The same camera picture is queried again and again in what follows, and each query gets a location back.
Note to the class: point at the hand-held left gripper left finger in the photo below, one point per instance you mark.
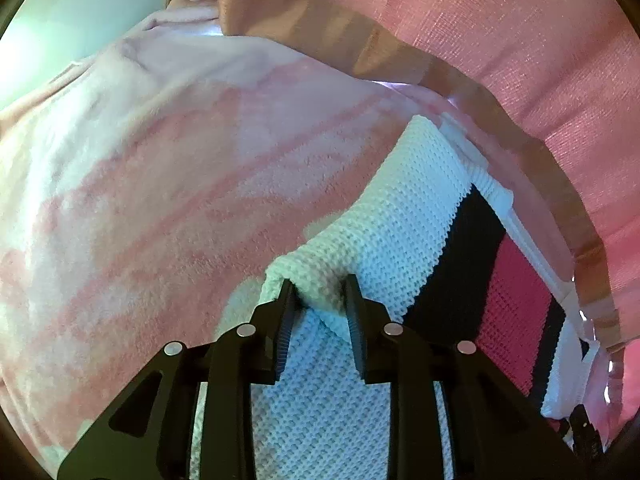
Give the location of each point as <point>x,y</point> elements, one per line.
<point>286,320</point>

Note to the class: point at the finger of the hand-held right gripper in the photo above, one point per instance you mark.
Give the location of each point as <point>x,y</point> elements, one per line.
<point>585,430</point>

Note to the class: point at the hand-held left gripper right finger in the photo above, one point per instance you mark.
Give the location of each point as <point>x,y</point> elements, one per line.
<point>354,325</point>

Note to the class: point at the white knit sweater with stripes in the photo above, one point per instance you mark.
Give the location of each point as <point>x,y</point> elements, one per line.
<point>400,220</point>

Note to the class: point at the pink and white fleece blanket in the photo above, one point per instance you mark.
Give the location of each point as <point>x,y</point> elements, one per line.
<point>150,170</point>

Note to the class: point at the pink curtain with tan hem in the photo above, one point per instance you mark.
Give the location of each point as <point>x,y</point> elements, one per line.
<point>500,35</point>

